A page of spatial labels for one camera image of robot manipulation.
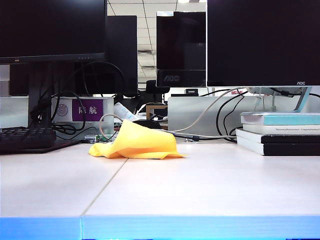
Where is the yellow rag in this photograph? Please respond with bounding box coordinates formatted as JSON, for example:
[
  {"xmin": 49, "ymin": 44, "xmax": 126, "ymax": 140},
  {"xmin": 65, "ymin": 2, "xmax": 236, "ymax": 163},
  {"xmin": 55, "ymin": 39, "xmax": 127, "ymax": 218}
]
[{"xmin": 88, "ymin": 119, "xmax": 188, "ymax": 160}]

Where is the wooden box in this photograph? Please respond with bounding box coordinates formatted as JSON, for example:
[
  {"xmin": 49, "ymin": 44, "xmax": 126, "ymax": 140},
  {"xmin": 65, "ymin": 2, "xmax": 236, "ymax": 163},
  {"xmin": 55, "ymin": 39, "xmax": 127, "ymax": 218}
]
[{"xmin": 146, "ymin": 104, "xmax": 168, "ymax": 121}]

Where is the grey desk divider panel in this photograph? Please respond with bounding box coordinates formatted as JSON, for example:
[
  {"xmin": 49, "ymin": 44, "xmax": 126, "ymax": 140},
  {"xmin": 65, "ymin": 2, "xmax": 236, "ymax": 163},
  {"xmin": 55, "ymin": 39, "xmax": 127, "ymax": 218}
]
[{"xmin": 167, "ymin": 96, "xmax": 320, "ymax": 138}]

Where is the white tube with blue print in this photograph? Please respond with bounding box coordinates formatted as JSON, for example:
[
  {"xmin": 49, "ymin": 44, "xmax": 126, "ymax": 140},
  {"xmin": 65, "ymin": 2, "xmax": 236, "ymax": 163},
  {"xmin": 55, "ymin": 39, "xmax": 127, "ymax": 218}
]
[{"xmin": 113, "ymin": 101, "xmax": 138, "ymax": 121}]

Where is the white box with purple label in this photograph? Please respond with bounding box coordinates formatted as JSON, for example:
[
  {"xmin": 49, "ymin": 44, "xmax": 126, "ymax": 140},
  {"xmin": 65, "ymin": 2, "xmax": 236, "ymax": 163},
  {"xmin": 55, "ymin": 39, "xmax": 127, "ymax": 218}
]
[{"xmin": 51, "ymin": 96, "xmax": 115, "ymax": 138}]

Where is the black AOC monitor rear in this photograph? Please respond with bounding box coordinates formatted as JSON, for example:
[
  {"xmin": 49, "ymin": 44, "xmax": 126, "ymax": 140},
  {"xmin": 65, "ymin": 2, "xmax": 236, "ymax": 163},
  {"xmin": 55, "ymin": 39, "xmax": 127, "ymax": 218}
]
[{"xmin": 156, "ymin": 11, "xmax": 207, "ymax": 88}]

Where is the teal book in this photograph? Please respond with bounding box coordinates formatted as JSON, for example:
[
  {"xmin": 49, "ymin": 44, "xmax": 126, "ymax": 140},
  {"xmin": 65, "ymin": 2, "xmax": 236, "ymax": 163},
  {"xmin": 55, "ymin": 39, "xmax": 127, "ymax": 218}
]
[{"xmin": 240, "ymin": 111, "xmax": 320, "ymax": 126}]

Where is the AOC monitor with silver stand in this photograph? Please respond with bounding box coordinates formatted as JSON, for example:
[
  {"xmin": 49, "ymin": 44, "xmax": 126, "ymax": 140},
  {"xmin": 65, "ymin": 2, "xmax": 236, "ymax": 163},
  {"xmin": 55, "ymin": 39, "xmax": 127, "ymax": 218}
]
[{"xmin": 206, "ymin": 0, "xmax": 320, "ymax": 116}]

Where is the digital weighing scale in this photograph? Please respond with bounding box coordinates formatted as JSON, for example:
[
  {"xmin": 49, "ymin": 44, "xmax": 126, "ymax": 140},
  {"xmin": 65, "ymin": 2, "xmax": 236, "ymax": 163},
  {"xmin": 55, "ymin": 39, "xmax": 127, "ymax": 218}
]
[{"xmin": 235, "ymin": 128, "xmax": 320, "ymax": 145}]

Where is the black keyboard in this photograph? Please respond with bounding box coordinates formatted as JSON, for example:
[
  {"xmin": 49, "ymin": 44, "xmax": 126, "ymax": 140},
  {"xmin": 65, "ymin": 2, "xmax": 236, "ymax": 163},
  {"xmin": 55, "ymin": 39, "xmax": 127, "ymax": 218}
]
[{"xmin": 0, "ymin": 126, "xmax": 57, "ymax": 151}]

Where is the black BenQ monitor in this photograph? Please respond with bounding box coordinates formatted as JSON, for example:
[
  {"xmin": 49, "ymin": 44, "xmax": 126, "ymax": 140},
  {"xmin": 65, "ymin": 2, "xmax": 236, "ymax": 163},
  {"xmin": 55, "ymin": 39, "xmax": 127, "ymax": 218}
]
[{"xmin": 0, "ymin": 0, "xmax": 108, "ymax": 155}]

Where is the frosted desk divider panel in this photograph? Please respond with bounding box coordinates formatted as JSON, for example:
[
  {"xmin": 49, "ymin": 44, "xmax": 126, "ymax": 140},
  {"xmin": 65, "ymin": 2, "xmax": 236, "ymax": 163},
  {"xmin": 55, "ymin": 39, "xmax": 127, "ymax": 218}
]
[{"xmin": 0, "ymin": 96, "xmax": 30, "ymax": 129}]

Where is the beige cable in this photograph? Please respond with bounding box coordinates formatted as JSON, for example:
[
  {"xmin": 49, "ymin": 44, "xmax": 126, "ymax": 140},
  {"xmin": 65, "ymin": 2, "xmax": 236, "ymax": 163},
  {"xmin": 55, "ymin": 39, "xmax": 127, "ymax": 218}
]
[{"xmin": 99, "ymin": 87, "xmax": 242, "ymax": 141}]

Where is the grey cable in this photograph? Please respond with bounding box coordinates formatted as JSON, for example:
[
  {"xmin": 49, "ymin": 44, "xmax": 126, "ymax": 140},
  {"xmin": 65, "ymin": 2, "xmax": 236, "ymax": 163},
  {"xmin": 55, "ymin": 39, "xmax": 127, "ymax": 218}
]
[{"xmin": 172, "ymin": 131, "xmax": 238, "ymax": 141}]

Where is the black monitor cable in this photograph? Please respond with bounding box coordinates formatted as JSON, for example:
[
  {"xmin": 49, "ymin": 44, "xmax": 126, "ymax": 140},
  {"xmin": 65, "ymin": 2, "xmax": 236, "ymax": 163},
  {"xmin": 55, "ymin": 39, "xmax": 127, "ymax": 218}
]
[
  {"xmin": 215, "ymin": 92, "xmax": 247, "ymax": 144},
  {"xmin": 222, "ymin": 96, "xmax": 248, "ymax": 137}
]

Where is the black looped cable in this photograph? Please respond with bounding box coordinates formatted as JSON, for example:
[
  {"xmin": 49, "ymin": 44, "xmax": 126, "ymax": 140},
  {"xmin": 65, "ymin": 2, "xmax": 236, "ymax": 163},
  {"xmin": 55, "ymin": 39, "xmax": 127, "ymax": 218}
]
[
  {"xmin": 72, "ymin": 61, "xmax": 126, "ymax": 98},
  {"xmin": 51, "ymin": 91, "xmax": 88, "ymax": 134}
]

